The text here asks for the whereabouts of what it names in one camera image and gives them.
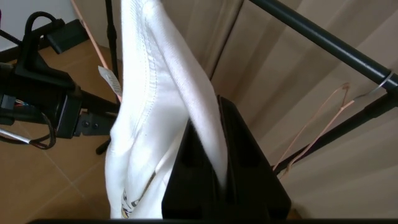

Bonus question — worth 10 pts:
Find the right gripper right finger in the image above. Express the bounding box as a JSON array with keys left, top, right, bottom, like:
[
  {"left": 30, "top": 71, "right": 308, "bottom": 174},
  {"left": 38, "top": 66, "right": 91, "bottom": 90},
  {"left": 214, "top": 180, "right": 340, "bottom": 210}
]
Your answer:
[{"left": 217, "top": 95, "right": 292, "bottom": 220}]

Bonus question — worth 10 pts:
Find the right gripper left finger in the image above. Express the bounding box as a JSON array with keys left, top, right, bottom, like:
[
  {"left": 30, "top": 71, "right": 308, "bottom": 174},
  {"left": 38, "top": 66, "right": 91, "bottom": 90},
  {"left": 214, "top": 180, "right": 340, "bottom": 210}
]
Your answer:
[{"left": 161, "top": 119, "right": 227, "bottom": 220}]

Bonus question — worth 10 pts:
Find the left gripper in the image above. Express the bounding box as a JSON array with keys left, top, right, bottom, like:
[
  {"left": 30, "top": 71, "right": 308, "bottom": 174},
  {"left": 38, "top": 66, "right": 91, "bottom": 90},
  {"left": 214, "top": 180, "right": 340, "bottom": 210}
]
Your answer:
[{"left": 54, "top": 90, "right": 121, "bottom": 140}]

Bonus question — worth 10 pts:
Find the white printed t-shirt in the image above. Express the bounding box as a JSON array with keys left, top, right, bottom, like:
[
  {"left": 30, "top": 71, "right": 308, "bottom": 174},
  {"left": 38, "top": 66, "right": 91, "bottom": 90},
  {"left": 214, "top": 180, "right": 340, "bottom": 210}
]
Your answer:
[{"left": 98, "top": 0, "right": 229, "bottom": 220}]

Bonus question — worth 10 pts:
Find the black clothes rack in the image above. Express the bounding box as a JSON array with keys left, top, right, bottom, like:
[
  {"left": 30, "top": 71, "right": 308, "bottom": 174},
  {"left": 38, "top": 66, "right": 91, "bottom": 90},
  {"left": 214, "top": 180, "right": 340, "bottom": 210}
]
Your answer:
[{"left": 95, "top": 0, "right": 398, "bottom": 175}]

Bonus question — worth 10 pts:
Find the beige curtain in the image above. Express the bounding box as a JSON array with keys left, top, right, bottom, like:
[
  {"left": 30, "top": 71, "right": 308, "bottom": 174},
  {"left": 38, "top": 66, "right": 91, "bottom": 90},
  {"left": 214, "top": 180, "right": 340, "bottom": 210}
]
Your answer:
[{"left": 74, "top": 0, "right": 398, "bottom": 220}]

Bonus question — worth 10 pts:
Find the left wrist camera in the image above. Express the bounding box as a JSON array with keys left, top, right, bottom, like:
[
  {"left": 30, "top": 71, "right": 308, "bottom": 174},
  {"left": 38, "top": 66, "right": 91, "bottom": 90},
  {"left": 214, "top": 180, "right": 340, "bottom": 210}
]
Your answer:
[{"left": 14, "top": 19, "right": 90, "bottom": 91}]

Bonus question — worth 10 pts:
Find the black cable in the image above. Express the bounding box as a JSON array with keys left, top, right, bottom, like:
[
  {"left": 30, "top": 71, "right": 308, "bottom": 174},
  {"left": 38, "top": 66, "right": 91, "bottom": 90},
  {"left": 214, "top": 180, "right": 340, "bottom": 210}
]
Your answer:
[{"left": 24, "top": 11, "right": 66, "bottom": 68}]

